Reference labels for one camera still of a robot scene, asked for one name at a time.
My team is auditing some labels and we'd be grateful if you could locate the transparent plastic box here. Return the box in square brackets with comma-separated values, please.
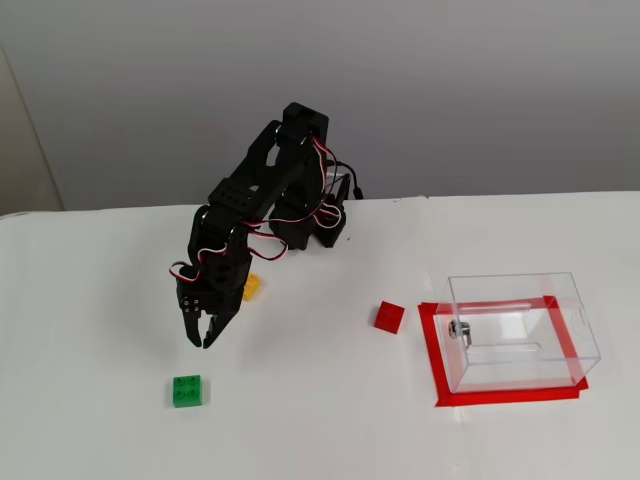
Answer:
[447, 271, 603, 396]

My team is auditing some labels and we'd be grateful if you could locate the red white servo cable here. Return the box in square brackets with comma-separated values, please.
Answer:
[243, 233, 290, 262]
[269, 197, 347, 229]
[168, 247, 209, 282]

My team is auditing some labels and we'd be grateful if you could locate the black power cable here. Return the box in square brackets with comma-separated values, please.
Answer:
[327, 158, 366, 202]

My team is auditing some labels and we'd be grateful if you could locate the red lego brick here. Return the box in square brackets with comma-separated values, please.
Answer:
[372, 300, 407, 335]

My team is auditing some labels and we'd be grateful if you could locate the red base mat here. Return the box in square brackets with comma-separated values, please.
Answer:
[417, 295, 591, 409]

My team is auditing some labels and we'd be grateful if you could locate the black table clamp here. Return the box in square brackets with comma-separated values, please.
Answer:
[319, 174, 351, 250]

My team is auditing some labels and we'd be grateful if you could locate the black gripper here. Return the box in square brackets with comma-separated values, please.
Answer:
[173, 239, 252, 350]

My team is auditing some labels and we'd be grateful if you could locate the yellow lego brick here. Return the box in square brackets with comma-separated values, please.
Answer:
[242, 272, 267, 303]

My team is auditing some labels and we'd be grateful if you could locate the silver cam lock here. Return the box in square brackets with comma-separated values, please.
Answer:
[448, 319, 475, 347]

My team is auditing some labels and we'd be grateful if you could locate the green lego brick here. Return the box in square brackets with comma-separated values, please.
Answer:
[171, 374, 204, 409]

